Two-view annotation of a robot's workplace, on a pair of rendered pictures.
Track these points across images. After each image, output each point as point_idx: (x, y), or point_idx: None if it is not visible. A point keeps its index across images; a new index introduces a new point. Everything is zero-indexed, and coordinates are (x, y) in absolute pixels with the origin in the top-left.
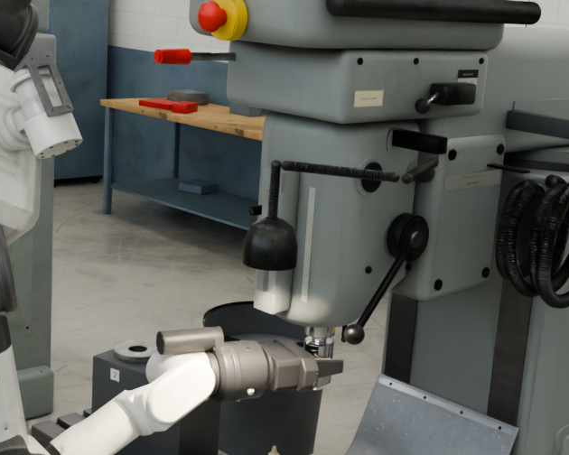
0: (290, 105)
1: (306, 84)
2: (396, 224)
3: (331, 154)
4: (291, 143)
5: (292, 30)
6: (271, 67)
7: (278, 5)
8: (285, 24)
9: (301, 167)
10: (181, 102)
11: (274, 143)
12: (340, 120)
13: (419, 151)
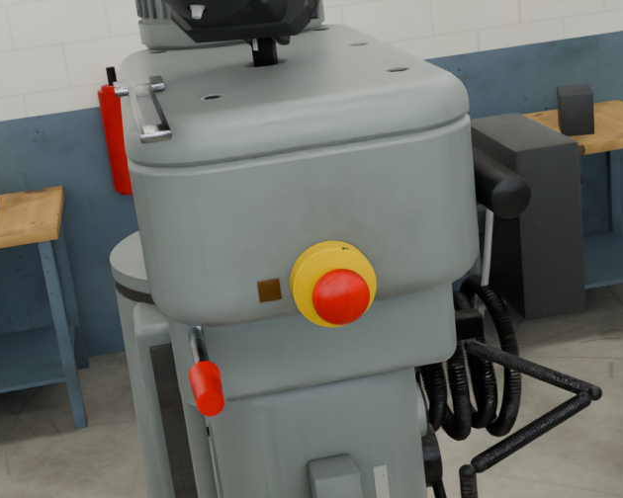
0: (350, 368)
1: (379, 327)
2: (422, 447)
3: (398, 406)
4: (319, 420)
5: (459, 263)
6: (294, 324)
7: (435, 234)
8: (451, 259)
9: (500, 455)
10: None
11: (281, 434)
12: (450, 357)
13: None
